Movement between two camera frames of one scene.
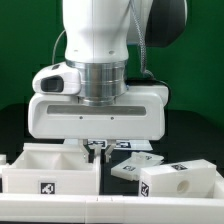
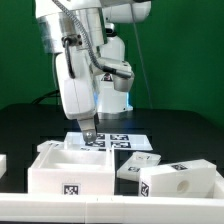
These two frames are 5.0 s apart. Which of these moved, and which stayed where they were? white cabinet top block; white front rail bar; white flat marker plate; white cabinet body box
Moved: white cabinet body box
Stayed: white front rail bar; white cabinet top block; white flat marker plate
